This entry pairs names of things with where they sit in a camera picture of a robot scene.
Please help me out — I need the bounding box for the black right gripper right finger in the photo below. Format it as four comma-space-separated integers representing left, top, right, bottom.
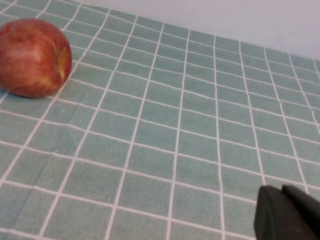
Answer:
281, 184, 320, 227

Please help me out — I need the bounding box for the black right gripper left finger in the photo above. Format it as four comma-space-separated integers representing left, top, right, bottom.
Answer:
253, 185, 320, 240

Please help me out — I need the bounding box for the green white checked tablecloth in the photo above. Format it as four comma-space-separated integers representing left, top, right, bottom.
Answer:
0, 0, 320, 240

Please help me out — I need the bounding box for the dull red apple with sticker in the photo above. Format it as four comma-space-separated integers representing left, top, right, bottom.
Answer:
0, 18, 73, 99

